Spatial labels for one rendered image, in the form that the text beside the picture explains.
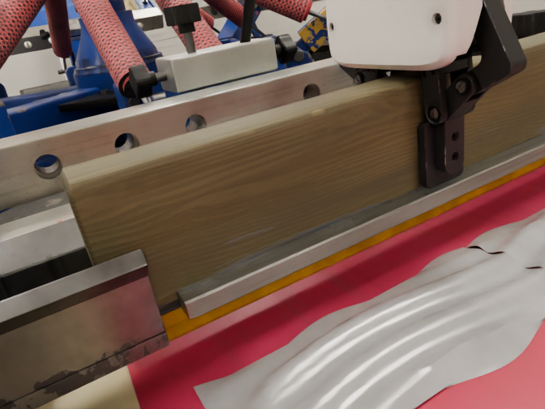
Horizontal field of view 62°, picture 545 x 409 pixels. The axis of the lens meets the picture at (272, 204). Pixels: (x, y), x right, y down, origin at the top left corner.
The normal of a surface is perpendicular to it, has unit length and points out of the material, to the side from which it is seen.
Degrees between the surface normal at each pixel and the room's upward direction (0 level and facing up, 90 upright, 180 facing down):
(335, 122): 90
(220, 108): 90
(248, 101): 90
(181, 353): 0
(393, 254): 0
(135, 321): 90
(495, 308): 32
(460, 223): 0
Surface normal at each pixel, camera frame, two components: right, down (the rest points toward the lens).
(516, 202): -0.16, -0.90
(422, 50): -0.84, 0.32
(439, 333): 0.07, -0.60
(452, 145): 0.49, 0.28
